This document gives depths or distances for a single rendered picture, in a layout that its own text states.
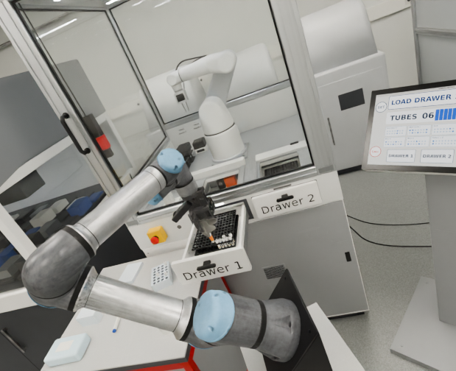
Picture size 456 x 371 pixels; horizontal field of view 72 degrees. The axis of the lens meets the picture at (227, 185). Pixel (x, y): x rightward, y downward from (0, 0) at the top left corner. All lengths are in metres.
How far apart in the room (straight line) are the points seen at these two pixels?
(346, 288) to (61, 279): 1.39
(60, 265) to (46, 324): 1.34
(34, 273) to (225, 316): 0.42
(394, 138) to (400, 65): 3.54
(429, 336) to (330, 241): 0.66
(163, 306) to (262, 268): 0.86
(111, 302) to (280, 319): 0.42
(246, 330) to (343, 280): 1.03
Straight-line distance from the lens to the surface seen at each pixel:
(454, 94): 1.29
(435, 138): 1.26
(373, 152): 1.31
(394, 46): 4.73
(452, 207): 1.45
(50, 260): 0.77
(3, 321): 2.23
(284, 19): 1.21
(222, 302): 0.78
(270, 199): 1.39
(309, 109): 1.26
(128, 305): 0.88
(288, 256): 1.61
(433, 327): 1.93
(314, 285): 1.76
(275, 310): 0.84
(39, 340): 2.24
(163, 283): 1.42
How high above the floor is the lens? 1.60
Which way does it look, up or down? 25 degrees down
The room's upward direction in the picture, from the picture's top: 23 degrees counter-clockwise
